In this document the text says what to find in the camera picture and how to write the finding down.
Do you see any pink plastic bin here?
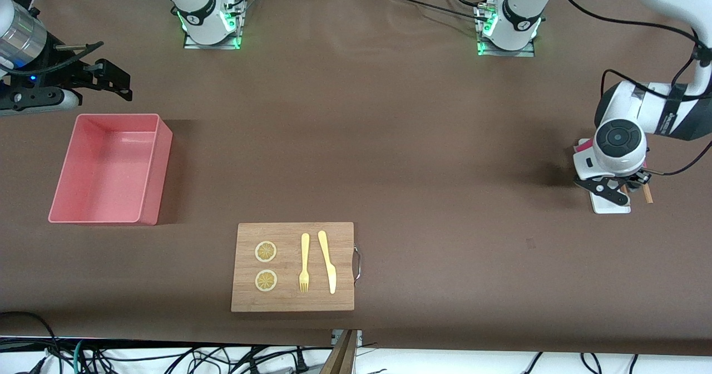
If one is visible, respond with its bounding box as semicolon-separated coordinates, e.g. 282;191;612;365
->
48;114;174;227

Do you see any yellow plastic fork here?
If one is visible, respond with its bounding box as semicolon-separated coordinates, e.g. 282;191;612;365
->
299;233;311;293

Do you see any yellow plastic knife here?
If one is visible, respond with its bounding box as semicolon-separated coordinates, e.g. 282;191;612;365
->
318;230;337;295

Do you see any wooden cutting board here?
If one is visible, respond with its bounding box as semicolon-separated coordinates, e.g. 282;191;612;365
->
231;222;355;313

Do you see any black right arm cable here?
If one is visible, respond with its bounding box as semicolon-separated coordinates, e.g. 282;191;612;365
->
16;41;105;78

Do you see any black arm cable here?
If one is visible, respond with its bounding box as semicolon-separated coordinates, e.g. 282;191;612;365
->
16;41;105;78
555;0;712;176

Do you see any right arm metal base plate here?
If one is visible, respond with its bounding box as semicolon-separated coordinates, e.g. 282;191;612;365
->
183;0;245;51

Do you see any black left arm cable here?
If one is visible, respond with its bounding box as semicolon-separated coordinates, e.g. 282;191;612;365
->
555;0;712;176

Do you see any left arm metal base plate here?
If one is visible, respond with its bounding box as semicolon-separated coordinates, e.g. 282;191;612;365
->
476;2;536;58

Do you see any looped black floor cable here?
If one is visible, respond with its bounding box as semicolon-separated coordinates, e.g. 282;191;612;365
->
0;311;61;374

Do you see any long black table cable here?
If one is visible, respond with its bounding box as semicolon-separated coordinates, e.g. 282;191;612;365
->
364;0;491;23

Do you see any black cable with plug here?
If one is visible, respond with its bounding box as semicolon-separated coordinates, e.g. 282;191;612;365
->
291;345;311;373

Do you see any small metal bracket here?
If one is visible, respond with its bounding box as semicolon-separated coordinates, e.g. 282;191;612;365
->
331;329;364;346

